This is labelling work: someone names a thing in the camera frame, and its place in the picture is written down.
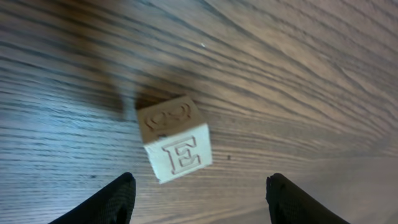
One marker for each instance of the white letter E block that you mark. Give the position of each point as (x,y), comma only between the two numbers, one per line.
(176,138)

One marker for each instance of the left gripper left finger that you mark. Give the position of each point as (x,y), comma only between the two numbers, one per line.
(113,204)

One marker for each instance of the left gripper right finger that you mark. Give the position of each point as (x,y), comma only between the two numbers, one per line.
(289,204)

